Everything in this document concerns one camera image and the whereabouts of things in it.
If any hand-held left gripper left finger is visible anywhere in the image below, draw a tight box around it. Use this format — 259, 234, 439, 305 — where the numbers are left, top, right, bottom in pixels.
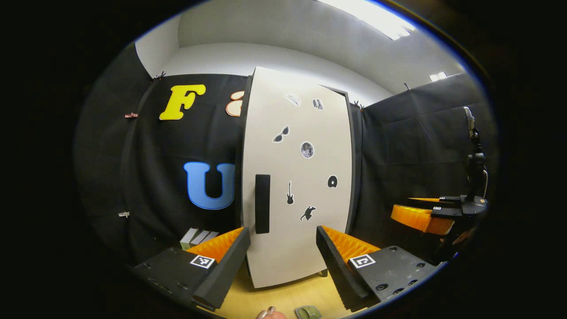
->
132, 226, 252, 311

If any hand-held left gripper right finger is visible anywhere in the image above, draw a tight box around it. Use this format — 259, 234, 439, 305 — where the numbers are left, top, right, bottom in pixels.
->
316, 225, 438, 313

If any grey cabinet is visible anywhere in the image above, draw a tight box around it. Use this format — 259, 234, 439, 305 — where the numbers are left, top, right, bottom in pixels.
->
238, 74, 363, 279

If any green book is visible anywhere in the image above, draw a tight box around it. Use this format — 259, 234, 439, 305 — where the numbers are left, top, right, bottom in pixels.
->
180, 227, 198, 250

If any black backdrop cloth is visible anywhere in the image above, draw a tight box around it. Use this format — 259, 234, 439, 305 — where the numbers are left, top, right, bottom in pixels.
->
73, 42, 499, 266

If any long ceiling light panel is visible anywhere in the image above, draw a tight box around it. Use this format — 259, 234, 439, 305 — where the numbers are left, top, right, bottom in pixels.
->
317, 0, 417, 41

